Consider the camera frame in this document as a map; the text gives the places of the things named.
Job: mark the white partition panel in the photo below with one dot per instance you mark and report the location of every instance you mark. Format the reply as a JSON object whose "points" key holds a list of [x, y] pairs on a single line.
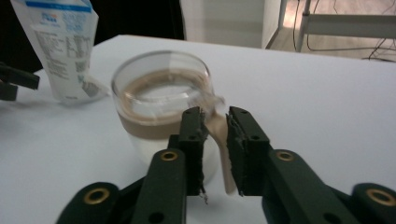
{"points": [[224, 21]]}

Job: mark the white desk frame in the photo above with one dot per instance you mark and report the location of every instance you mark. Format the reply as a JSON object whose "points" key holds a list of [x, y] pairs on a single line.
{"points": [[342, 21]]}

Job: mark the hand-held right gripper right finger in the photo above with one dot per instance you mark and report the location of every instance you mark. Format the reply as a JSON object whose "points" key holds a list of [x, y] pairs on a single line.
{"points": [[280, 186]]}

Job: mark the glass pitcher with beige band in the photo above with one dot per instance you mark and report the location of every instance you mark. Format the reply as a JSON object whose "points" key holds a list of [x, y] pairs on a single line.
{"points": [[149, 124]]}

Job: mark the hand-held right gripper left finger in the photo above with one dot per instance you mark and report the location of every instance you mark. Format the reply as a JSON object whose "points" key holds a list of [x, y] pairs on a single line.
{"points": [[168, 186]]}

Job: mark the white and blue milk pouch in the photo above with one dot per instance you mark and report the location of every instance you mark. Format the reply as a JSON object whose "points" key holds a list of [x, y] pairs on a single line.
{"points": [[62, 46]]}

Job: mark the white table frame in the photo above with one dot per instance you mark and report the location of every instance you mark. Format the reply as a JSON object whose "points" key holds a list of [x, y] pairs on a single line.
{"points": [[342, 48]]}

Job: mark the black curtain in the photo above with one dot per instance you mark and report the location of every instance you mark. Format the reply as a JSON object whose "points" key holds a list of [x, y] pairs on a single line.
{"points": [[140, 18]]}

